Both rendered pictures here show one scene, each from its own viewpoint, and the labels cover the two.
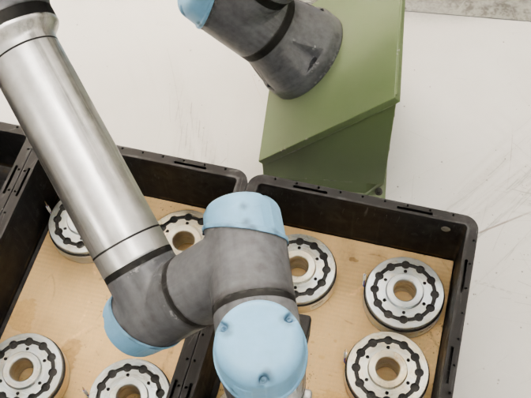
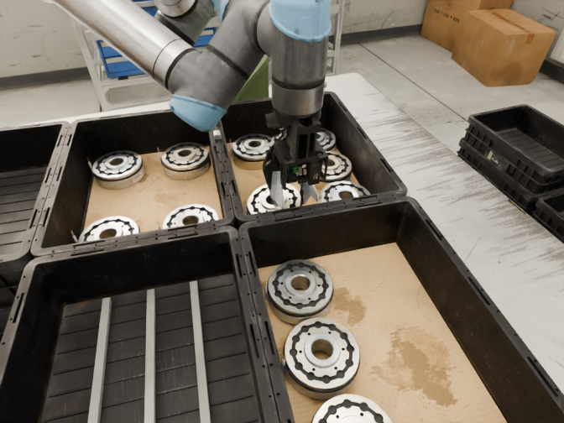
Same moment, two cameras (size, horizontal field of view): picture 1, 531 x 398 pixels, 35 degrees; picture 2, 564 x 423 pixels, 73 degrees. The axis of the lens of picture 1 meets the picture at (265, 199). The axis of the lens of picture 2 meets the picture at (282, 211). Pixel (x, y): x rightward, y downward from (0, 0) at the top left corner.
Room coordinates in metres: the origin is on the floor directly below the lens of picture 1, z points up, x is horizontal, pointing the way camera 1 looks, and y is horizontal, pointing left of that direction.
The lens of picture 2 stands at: (-0.18, 0.32, 1.35)
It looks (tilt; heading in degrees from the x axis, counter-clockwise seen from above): 43 degrees down; 327
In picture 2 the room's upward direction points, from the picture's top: straight up
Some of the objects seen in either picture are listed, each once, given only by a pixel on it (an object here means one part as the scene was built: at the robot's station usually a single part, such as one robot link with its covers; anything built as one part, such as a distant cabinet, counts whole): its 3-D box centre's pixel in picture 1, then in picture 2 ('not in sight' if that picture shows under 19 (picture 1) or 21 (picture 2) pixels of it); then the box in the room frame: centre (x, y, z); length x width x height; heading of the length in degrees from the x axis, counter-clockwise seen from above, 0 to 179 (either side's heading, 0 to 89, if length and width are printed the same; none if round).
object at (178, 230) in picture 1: (183, 241); (185, 154); (0.53, 0.11, 0.86); 0.05 x 0.05 x 0.01
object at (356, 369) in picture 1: (387, 370); (327, 165); (0.32, -0.13, 0.86); 0.10 x 0.10 x 0.01
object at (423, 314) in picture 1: (404, 292); (314, 138); (0.42, -0.17, 0.86); 0.10 x 0.10 x 0.01
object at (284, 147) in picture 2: not in sight; (297, 143); (0.23, 0.02, 1.02); 0.09 x 0.08 x 0.12; 164
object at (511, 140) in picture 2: not in sight; (511, 180); (0.33, -1.14, 0.37); 0.40 x 0.30 x 0.45; 167
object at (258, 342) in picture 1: (261, 358); (298, 36); (0.24, 0.02, 1.17); 0.09 x 0.08 x 0.11; 3
